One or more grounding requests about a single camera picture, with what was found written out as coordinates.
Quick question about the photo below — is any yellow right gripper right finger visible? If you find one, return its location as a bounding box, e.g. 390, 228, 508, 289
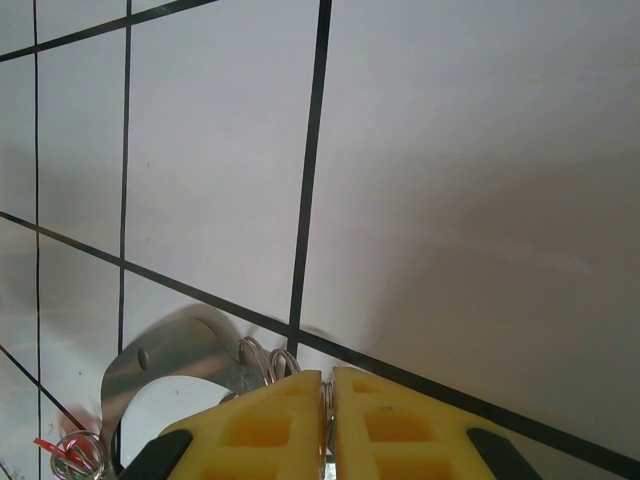
332, 366, 519, 480

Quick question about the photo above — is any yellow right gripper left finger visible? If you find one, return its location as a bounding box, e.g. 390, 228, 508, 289
130, 369, 322, 480

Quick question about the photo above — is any silver split ring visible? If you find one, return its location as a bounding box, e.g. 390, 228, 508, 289
318, 379, 337, 480
47, 429, 109, 480
234, 335, 304, 389

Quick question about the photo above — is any red plastic key tag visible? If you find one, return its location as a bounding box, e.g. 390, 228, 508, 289
30, 403, 104, 459

